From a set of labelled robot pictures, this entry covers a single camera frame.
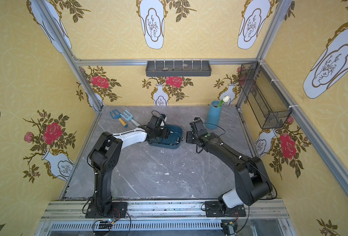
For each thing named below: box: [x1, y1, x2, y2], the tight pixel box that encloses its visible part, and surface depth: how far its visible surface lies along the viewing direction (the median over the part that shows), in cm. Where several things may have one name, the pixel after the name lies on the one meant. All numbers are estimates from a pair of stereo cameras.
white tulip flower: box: [217, 95, 231, 108], surface depth 85 cm
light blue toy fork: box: [119, 109, 141, 127], surface depth 116 cm
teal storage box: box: [148, 123, 184, 149], surface depth 100 cm
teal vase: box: [205, 100, 222, 130], surface depth 96 cm
